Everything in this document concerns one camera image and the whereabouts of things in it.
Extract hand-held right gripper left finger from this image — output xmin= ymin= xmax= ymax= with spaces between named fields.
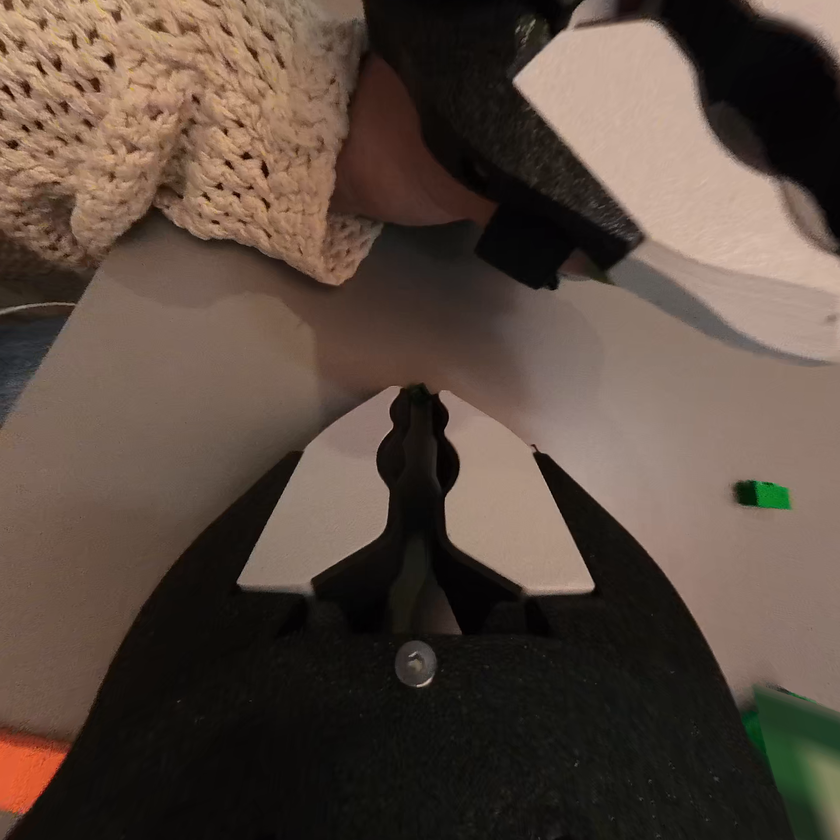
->
xmin=236 ymin=385 xmax=424 ymax=633

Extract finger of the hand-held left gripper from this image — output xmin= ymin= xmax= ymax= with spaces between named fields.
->
xmin=514 ymin=0 xmax=840 ymax=277
xmin=604 ymin=252 xmax=840 ymax=364

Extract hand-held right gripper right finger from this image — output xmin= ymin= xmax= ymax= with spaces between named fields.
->
xmin=421 ymin=390 xmax=595 ymax=633

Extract bright green lego brick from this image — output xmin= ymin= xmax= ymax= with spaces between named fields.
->
xmin=734 ymin=480 xmax=792 ymax=511

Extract green lego face block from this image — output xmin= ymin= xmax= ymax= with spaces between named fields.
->
xmin=742 ymin=686 xmax=840 ymax=840

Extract person's left hand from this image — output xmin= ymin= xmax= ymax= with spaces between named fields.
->
xmin=336 ymin=52 xmax=500 ymax=228

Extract blue jeans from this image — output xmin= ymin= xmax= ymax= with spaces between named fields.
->
xmin=0 ymin=303 xmax=73 ymax=427

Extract orange brick separator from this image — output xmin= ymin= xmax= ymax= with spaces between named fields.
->
xmin=0 ymin=727 xmax=70 ymax=815

